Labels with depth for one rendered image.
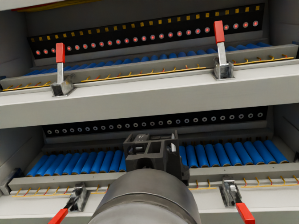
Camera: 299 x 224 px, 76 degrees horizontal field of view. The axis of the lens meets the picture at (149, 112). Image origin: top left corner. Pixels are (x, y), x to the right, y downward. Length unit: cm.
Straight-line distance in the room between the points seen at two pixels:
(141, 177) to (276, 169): 29
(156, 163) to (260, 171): 24
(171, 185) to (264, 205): 24
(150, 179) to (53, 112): 24
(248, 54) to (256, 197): 24
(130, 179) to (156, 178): 2
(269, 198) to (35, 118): 41
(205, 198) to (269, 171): 12
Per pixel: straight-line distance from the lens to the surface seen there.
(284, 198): 40
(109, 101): 31
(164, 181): 16
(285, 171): 41
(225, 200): 37
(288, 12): 50
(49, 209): 43
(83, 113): 34
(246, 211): 31
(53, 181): 44
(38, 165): 52
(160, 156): 19
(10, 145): 53
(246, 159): 42
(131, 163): 19
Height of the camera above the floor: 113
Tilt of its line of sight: 5 degrees down
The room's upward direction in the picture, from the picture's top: 6 degrees counter-clockwise
